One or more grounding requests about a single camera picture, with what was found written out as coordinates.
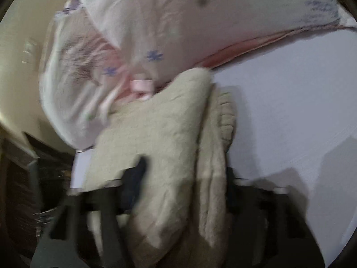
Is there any white floral quilt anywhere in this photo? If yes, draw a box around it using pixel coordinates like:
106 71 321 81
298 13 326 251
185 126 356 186
37 0 357 150

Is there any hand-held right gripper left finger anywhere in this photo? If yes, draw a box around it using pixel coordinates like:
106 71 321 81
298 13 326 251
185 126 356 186
30 156 148 268

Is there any beige knit garment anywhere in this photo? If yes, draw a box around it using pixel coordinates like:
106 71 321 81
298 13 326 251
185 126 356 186
84 67 237 268

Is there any white bed sheet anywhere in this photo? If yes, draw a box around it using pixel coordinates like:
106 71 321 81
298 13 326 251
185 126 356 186
70 26 357 268

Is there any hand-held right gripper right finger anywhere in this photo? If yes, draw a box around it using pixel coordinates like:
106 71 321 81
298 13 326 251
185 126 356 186
223 166 327 268

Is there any dark wooden furniture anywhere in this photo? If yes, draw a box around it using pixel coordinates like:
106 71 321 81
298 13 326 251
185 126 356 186
0 131 77 260

